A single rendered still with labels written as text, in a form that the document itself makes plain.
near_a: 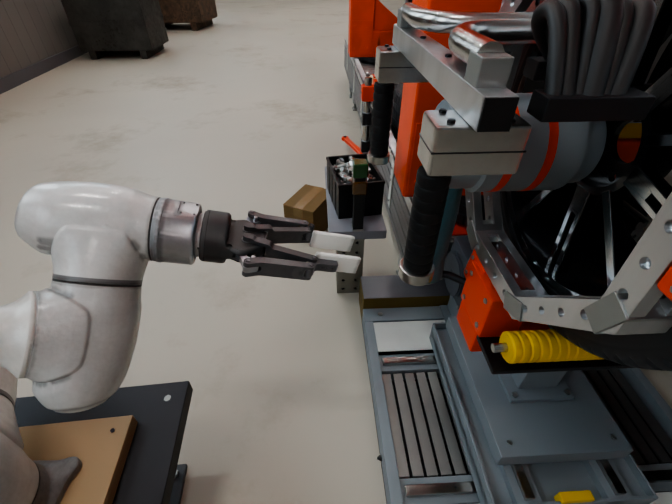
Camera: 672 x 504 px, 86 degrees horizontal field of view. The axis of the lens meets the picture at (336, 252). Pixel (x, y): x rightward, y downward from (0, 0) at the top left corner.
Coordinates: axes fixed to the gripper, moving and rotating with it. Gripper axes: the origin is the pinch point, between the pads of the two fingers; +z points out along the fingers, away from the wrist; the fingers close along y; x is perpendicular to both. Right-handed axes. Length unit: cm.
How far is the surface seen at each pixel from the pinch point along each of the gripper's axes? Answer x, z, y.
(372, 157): -8.3, 8.2, 21.0
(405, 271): -7.7, 5.2, -12.3
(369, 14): -21, 51, 236
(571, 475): 40, 65, -20
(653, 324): -13.2, 29.5, -23.4
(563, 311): -5.9, 29.4, -14.9
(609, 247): -13.1, 38.1, -7.7
